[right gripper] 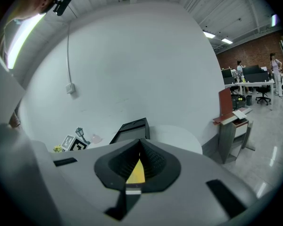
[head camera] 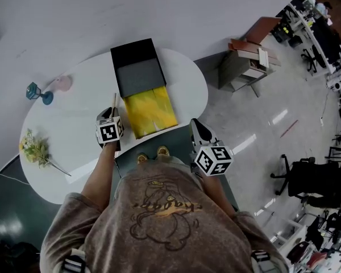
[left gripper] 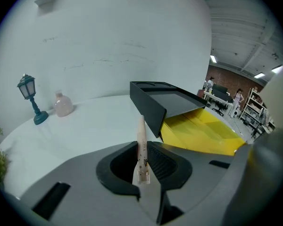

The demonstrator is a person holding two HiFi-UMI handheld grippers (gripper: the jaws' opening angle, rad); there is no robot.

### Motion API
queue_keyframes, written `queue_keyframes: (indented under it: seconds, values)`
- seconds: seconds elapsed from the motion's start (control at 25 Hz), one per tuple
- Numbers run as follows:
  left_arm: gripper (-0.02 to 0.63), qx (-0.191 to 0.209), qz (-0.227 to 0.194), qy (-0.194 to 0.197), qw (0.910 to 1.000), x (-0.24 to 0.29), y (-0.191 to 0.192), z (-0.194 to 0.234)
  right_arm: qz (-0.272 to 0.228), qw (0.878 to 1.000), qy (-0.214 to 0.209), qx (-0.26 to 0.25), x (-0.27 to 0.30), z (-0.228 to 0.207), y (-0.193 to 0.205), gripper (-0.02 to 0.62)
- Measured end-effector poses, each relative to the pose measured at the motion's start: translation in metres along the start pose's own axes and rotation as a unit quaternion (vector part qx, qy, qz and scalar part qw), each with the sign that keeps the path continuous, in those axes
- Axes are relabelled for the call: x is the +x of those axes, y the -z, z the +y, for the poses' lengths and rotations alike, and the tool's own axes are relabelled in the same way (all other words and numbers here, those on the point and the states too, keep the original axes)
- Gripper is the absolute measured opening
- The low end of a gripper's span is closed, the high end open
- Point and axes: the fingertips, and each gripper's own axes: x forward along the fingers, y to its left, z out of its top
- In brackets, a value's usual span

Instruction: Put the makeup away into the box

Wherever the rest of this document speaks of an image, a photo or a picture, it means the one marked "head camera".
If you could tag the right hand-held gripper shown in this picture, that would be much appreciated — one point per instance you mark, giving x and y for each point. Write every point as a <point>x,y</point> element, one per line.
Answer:
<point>213,161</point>

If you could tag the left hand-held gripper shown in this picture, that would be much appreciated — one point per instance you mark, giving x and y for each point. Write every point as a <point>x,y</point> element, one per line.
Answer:
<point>109,131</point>

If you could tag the small wooden stick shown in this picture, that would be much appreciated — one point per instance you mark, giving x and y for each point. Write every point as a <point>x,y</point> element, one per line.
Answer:
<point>114,99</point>

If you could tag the black box with lid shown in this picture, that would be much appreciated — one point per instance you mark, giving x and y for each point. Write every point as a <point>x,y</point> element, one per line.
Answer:
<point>139,75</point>

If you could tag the person's left forearm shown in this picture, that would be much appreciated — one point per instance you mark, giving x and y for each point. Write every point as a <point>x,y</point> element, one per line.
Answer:
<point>102,175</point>

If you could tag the person's right forearm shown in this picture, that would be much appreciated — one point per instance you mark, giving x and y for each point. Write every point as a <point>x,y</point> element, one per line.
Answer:
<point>216,195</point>

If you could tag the white curved desk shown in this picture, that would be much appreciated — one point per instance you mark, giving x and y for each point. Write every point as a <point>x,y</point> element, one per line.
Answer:
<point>74,118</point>

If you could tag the person's right shoe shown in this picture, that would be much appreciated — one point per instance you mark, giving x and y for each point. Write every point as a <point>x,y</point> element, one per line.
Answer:
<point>163,151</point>

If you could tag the person's shoe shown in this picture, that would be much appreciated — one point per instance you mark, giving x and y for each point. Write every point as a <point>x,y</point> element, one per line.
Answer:
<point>142,158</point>
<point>163,151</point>

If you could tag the person's left shoe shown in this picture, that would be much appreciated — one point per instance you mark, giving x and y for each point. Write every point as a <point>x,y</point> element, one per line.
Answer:
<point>142,158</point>

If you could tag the grey side cabinet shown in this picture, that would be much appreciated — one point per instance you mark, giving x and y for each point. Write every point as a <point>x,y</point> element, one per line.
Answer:
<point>238,70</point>

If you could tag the teal lantern ornament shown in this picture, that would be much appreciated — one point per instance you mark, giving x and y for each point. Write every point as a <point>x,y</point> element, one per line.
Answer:
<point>32,91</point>

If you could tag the yellow flower bouquet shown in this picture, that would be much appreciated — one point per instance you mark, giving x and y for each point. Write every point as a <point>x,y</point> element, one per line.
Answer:
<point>34,149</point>

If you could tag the red floor tape strip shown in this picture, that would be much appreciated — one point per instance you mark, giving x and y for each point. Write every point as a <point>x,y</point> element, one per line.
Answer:
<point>289,128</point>

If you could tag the person's brown printed shirt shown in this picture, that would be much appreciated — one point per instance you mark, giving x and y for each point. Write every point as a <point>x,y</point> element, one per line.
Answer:
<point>164,232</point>

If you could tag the brown board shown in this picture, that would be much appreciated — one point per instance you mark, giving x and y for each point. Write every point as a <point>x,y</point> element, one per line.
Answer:
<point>264,28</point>

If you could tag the black office chair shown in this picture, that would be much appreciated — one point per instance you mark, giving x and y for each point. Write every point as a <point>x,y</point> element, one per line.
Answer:
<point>318,181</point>

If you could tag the long white office desk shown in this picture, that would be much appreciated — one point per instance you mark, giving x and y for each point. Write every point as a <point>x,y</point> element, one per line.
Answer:
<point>324,47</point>

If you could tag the black bag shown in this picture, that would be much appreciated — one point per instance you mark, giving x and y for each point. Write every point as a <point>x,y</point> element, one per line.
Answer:
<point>14,257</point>

